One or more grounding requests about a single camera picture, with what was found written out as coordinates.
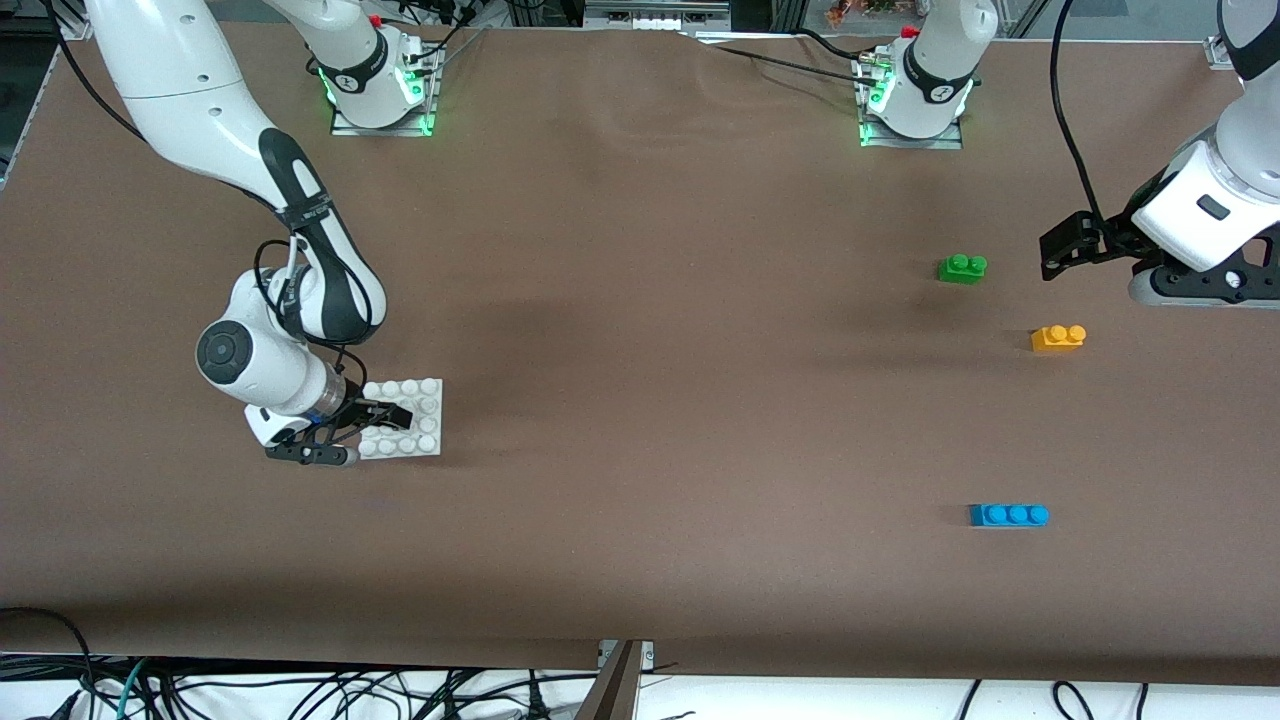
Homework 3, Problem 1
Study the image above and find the grey power strip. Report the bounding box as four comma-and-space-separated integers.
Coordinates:
583, 0, 733, 31

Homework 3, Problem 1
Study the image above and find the white studded base plate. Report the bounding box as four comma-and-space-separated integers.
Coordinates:
355, 378, 443, 459

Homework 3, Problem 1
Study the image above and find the brown paper table cover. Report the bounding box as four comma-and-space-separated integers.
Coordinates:
0, 20, 1280, 687

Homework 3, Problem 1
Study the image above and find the metal table edge bracket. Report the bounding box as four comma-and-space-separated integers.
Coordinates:
575, 640, 656, 720

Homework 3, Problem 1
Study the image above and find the blue three-stud block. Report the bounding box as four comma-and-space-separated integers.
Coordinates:
968, 503, 1051, 528

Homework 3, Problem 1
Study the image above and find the teal cable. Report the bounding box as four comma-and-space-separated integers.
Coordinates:
112, 658, 149, 720

